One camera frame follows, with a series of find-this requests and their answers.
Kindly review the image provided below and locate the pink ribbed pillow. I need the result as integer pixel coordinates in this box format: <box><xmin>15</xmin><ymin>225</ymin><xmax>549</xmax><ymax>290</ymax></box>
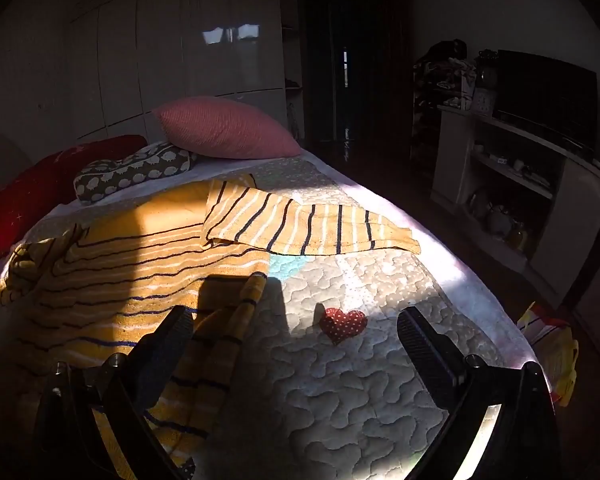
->
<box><xmin>152</xmin><ymin>96</ymin><xmax>302</xmax><ymax>160</ymax></box>

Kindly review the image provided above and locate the red cushion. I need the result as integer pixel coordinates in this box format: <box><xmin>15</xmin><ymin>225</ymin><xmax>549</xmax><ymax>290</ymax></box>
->
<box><xmin>0</xmin><ymin>135</ymin><xmax>148</xmax><ymax>276</ymax></box>

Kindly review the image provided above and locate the white television cabinet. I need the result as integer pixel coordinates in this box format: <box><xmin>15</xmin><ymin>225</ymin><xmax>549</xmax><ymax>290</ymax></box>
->
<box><xmin>430</xmin><ymin>105</ymin><xmax>600</xmax><ymax>306</ymax></box>

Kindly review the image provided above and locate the black television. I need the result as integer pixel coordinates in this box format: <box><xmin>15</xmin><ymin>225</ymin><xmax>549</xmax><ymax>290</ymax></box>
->
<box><xmin>495</xmin><ymin>49</ymin><xmax>598</xmax><ymax>153</ymax></box>

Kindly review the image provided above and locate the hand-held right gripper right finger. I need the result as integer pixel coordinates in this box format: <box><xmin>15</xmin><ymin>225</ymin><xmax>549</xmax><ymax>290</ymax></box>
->
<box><xmin>397</xmin><ymin>306</ymin><xmax>563</xmax><ymax>480</ymax></box>

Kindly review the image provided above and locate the rack of dark clothes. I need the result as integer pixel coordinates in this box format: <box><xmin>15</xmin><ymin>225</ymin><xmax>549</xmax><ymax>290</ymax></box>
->
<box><xmin>411</xmin><ymin>39</ymin><xmax>478</xmax><ymax>176</ymax></box>

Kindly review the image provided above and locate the yellow striped knit sweater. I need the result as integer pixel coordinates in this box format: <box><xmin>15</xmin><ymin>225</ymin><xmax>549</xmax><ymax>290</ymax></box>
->
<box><xmin>0</xmin><ymin>174</ymin><xmax>422</xmax><ymax>468</ymax></box>

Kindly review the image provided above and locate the brown wooden door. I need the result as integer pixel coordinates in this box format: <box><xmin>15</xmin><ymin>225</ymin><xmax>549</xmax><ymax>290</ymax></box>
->
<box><xmin>300</xmin><ymin>0</ymin><xmax>411</xmax><ymax>146</ymax></box>

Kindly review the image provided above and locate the grey hedgehog print pillow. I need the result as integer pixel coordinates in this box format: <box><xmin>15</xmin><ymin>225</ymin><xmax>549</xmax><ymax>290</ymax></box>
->
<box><xmin>74</xmin><ymin>141</ymin><xmax>198</xmax><ymax>206</ymax></box>

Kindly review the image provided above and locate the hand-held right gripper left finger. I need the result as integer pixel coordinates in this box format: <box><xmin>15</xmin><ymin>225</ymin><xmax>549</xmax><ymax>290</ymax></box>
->
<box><xmin>32</xmin><ymin>305</ymin><xmax>196</xmax><ymax>480</ymax></box>

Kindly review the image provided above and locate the white glossy wardrobe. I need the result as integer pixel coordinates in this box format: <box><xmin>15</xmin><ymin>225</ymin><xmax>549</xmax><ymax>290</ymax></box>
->
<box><xmin>65</xmin><ymin>0</ymin><xmax>291</xmax><ymax>143</ymax></box>

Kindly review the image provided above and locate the quilted patchwork bedspread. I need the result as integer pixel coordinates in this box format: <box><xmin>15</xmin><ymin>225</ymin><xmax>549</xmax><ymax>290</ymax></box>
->
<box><xmin>0</xmin><ymin>155</ymin><xmax>538</xmax><ymax>480</ymax></box>

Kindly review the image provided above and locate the red dotted heart patch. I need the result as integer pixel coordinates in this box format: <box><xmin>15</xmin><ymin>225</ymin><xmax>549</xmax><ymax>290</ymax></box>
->
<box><xmin>320</xmin><ymin>307</ymin><xmax>368</xmax><ymax>346</ymax></box>

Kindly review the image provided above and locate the square pale table clock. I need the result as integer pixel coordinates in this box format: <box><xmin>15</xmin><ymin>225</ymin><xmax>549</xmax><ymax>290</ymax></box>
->
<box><xmin>472</xmin><ymin>87</ymin><xmax>496</xmax><ymax>116</ymax></box>

